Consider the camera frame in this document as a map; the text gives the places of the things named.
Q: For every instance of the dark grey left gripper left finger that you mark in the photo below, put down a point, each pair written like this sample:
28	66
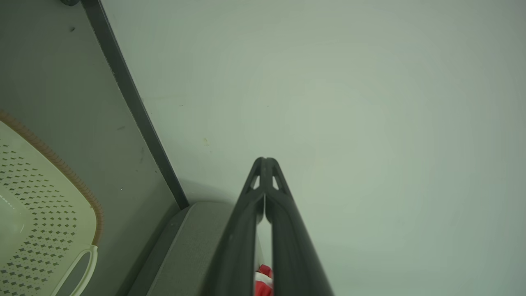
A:
240	246

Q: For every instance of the cream perforated laundry basket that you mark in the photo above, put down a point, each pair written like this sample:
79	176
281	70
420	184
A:
45	222

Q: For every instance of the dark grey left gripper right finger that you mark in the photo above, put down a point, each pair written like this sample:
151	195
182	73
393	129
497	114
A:
291	246

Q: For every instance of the red and white clothes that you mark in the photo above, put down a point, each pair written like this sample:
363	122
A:
263	283

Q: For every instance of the black wall baseboard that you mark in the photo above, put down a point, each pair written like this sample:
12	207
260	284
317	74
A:
125	82

